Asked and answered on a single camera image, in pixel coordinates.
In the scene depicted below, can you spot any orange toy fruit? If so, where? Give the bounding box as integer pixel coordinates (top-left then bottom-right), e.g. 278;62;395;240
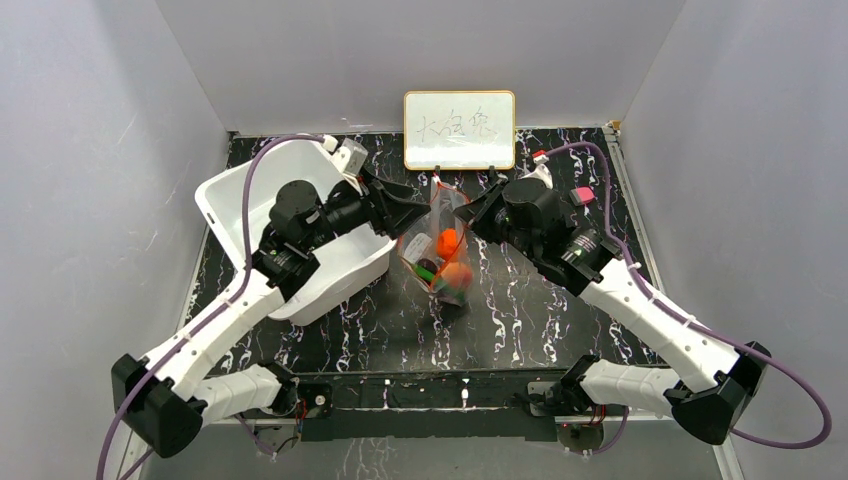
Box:
440;262;473;291

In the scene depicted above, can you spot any clear zip top bag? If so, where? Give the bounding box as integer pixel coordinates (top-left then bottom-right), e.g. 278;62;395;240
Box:
397;175;474;307

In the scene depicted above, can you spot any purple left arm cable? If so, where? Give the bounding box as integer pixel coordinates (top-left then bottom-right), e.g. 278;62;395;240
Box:
95;133;329;480

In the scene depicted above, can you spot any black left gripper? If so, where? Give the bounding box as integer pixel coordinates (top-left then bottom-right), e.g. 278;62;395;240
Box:
304;170;430;253

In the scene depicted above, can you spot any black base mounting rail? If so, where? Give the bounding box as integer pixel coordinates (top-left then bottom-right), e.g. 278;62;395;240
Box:
135;367;723;444

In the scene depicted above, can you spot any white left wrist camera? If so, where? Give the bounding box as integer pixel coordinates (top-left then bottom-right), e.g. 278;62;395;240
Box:
330;138;369;178

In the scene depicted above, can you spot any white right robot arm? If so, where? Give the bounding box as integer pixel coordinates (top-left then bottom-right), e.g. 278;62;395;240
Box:
454;178;766;445

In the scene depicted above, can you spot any small whiteboard with writing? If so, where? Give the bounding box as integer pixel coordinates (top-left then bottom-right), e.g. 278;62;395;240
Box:
403;90;516;171

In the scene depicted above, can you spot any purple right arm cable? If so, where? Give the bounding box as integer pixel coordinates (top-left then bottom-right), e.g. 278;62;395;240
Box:
531;140;833;451

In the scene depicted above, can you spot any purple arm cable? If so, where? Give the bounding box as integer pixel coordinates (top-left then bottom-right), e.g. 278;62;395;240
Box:
95;133;329;480
531;140;833;451

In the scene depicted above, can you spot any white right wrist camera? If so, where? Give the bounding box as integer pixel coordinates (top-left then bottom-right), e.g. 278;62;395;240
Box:
523;150;553;190

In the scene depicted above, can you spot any pink whiteboard eraser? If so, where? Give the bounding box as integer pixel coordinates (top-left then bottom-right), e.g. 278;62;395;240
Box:
569;187;596;206

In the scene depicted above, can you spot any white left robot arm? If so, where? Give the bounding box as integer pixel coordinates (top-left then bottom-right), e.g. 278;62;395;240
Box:
111;173;430;458

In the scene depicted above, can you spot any orange toy tangerine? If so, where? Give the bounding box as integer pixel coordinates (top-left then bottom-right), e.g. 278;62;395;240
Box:
436;228;459;261

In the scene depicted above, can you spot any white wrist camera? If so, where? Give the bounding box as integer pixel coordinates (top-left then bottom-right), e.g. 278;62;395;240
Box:
523;150;553;190
330;138;369;178

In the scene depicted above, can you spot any white plastic bin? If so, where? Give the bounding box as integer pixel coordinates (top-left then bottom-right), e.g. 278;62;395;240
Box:
195;141;396;326

